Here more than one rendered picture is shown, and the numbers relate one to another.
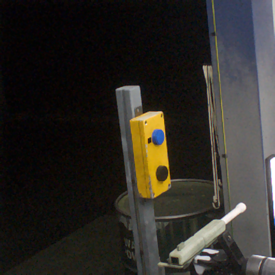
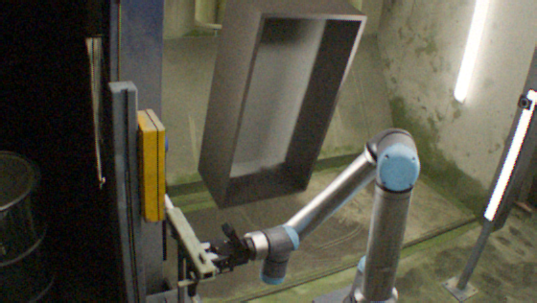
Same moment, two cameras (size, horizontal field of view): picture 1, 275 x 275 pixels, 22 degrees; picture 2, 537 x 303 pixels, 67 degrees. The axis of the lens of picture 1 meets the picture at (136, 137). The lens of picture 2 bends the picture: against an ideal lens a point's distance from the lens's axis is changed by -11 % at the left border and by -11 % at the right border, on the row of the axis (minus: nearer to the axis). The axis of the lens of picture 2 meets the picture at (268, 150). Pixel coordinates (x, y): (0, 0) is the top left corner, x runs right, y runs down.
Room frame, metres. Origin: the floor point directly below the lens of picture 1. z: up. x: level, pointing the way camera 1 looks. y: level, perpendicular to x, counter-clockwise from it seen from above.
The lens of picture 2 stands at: (1.53, 0.72, 2.01)
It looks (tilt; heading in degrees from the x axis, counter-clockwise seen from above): 28 degrees down; 294
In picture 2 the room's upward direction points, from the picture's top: 7 degrees clockwise
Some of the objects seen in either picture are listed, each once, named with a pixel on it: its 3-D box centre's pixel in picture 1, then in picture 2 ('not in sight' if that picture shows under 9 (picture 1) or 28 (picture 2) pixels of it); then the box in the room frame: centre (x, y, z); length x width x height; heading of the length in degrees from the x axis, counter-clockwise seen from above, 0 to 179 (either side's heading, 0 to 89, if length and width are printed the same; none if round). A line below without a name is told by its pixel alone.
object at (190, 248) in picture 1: (213, 253); (178, 243); (2.21, -0.21, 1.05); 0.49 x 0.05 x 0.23; 145
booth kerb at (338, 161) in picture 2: not in sight; (275, 173); (2.75, -2.30, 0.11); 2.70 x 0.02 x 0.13; 55
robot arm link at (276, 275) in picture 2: not in sight; (274, 264); (1.94, -0.40, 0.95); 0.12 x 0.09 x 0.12; 105
